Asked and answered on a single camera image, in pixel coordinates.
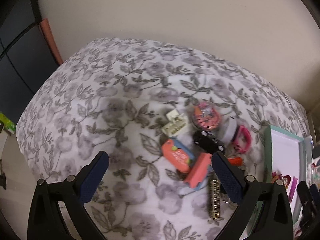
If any floral grey white blanket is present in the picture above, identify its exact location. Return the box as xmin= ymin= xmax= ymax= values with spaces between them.
xmin=16 ymin=38 xmax=309 ymax=239

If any pink kids smartwatch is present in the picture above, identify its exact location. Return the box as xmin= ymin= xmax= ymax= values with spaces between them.
xmin=232 ymin=125 xmax=252 ymax=154

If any orange blue carrot knife toy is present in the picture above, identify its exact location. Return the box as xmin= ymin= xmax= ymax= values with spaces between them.
xmin=161 ymin=138 xmax=195 ymax=173

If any teal white box lid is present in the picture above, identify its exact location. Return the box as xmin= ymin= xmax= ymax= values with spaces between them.
xmin=246 ymin=125 xmax=307 ymax=238

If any red glue tube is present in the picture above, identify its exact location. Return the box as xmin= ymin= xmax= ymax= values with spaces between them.
xmin=228 ymin=157 xmax=244 ymax=167

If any black toy car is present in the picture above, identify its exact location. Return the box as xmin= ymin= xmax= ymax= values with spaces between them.
xmin=193 ymin=131 xmax=225 ymax=154

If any pink blue folding toy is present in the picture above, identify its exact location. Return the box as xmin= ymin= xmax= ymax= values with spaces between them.
xmin=184 ymin=153 xmax=212 ymax=190

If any clear ball with pink bands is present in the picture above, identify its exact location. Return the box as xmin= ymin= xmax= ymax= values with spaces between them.
xmin=191 ymin=101 xmax=221 ymax=132

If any purple lighter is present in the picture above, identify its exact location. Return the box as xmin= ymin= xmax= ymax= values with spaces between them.
xmin=288 ymin=177 xmax=298 ymax=203

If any cream hair claw clip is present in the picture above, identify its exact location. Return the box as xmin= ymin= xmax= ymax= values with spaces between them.
xmin=161 ymin=109 xmax=189 ymax=137

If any pink puppy toy figure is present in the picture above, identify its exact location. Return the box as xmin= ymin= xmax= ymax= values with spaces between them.
xmin=271 ymin=171 xmax=291 ymax=191

